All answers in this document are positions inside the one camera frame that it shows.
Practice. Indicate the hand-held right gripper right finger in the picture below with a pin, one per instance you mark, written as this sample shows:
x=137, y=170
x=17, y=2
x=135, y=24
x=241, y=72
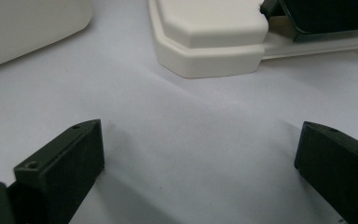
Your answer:
x=338, y=168

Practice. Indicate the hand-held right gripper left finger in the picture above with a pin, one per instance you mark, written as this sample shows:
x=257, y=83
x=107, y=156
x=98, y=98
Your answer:
x=65, y=165

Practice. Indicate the white plastic storage box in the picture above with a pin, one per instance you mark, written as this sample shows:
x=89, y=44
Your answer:
x=28, y=25

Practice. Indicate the pale table mat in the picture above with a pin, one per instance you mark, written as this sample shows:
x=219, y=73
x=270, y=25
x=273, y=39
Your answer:
x=183, y=124

